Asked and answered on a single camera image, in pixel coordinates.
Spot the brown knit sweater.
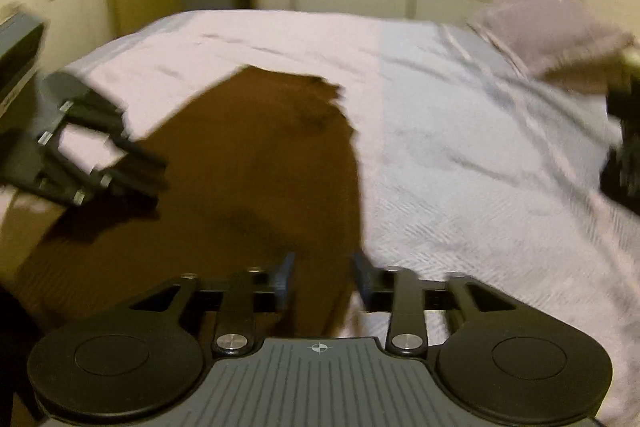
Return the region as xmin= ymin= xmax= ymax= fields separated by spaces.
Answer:
xmin=15 ymin=64 xmax=363 ymax=341

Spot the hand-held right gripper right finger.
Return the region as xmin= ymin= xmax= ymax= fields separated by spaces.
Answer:
xmin=352 ymin=251 xmax=520 ymax=356

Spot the black folded garment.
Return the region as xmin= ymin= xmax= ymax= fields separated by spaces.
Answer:
xmin=599 ymin=74 xmax=640 ymax=210

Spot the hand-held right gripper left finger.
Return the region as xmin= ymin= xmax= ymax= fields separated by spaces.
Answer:
xmin=127 ymin=252 xmax=297 ymax=356

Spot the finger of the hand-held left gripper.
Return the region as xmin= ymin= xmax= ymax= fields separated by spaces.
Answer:
xmin=10 ymin=141 xmax=167 ymax=208
xmin=44 ymin=72 xmax=168 ymax=180

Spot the pink and grey striped blanket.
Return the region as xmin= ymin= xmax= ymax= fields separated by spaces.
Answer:
xmin=0 ymin=9 xmax=640 ymax=423

